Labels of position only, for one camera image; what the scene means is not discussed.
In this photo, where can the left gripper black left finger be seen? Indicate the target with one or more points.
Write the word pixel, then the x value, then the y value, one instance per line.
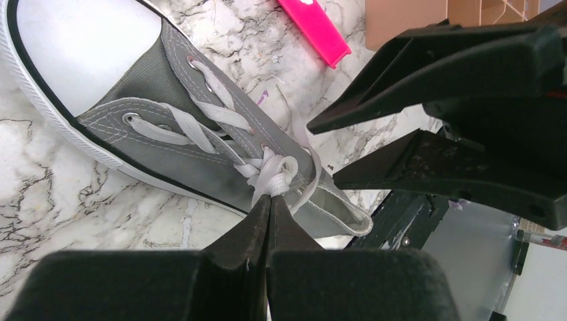
pixel 224 281

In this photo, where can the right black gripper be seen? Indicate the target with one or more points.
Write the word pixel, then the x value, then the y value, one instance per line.
pixel 502 87

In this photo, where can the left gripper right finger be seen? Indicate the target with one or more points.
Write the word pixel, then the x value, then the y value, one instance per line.
pixel 307 282

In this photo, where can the grey canvas sneaker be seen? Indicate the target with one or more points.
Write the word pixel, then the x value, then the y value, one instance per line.
pixel 123 83

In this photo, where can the orange plastic organizer tray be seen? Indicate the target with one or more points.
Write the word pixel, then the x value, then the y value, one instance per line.
pixel 388 18

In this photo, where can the pink plastic bar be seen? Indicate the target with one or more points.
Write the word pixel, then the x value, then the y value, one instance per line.
pixel 318 29

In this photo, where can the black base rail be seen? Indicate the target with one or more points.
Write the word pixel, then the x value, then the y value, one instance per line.
pixel 403 220

